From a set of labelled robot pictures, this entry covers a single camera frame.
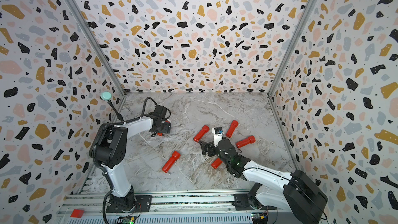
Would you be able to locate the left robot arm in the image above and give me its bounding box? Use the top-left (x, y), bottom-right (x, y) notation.
top-left (89, 105), bottom-right (171, 212)

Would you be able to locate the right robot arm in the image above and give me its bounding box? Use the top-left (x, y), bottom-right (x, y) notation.
top-left (199, 138), bottom-right (328, 224)

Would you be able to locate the microphone stand green head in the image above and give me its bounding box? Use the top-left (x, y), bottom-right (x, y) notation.
top-left (100, 91), bottom-right (125, 122)

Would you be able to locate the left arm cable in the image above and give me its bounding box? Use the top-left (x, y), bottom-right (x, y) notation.
top-left (141, 97), bottom-right (172, 122)

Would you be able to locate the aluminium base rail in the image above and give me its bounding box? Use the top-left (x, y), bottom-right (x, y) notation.
top-left (54, 189), bottom-right (299, 224)

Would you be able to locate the red block on rail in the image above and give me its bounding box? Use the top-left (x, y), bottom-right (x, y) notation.
top-left (70, 209), bottom-right (85, 218)

